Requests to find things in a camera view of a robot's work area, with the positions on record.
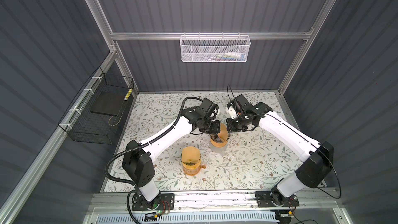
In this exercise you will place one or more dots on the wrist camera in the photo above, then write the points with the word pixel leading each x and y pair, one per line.
pixel 209 105
pixel 237 106

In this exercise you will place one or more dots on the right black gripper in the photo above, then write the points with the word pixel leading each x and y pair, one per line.
pixel 230 128

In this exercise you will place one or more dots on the black wire side basket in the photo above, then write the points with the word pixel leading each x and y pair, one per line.
pixel 83 126

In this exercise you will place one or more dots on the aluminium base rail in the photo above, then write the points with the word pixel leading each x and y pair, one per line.
pixel 213 200

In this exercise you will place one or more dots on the floral table mat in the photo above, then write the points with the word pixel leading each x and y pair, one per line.
pixel 252 160

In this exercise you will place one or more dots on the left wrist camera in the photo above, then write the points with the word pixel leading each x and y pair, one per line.
pixel 209 105

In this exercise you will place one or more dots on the white wire wall basket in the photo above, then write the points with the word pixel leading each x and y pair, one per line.
pixel 196 48

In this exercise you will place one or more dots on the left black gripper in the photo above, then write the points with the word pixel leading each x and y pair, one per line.
pixel 215 129

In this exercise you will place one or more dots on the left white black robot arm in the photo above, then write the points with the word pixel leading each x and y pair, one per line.
pixel 139 164

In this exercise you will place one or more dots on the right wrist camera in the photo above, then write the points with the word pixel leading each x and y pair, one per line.
pixel 237 106

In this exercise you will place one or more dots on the clear frosted glass dripper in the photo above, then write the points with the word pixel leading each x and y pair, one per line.
pixel 219 150

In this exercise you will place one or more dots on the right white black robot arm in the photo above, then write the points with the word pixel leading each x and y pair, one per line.
pixel 316 157

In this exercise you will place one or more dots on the black foam pad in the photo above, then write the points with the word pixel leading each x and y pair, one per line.
pixel 109 104

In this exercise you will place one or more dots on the grey glass dripper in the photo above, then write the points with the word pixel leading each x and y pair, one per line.
pixel 214 137

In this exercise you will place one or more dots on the yellow marker pen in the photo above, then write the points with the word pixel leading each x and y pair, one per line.
pixel 128 94

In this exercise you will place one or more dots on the tubes in white basket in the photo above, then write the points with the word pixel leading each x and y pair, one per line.
pixel 228 57

